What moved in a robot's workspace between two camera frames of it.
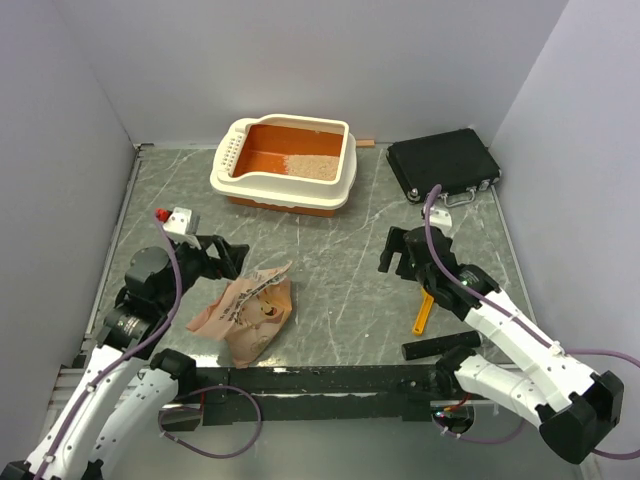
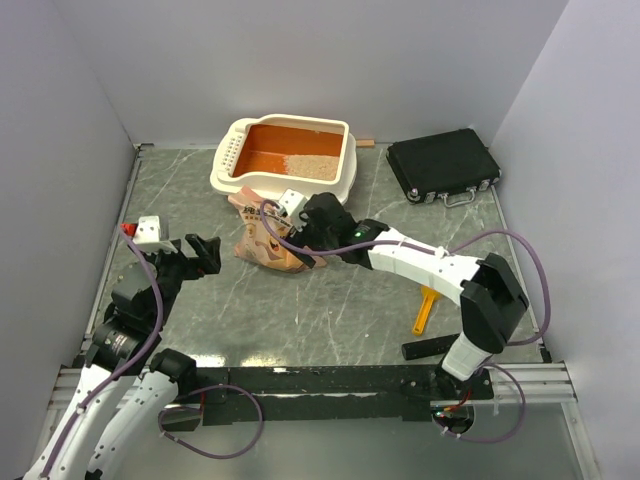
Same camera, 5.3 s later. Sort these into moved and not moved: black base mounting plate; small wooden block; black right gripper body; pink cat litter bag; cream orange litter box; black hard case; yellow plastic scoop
Moved: black right gripper body; pink cat litter bag
Not moved: yellow plastic scoop; black base mounting plate; black hard case; cream orange litter box; small wooden block
